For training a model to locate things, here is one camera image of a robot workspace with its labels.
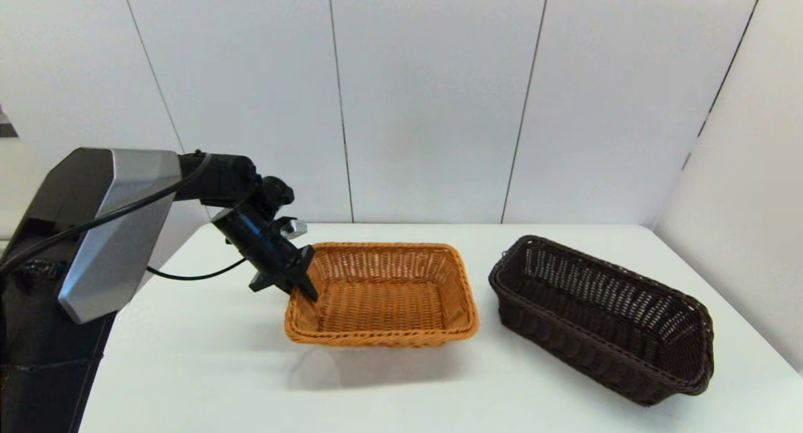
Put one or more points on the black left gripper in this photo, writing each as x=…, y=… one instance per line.
x=263, y=251

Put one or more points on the orange wicker basket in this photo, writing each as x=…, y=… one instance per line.
x=382, y=301

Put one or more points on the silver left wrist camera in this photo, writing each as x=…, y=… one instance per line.
x=292, y=228

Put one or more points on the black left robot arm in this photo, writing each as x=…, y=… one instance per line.
x=125, y=219

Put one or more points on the dark brown wicker basket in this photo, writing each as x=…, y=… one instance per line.
x=596, y=310

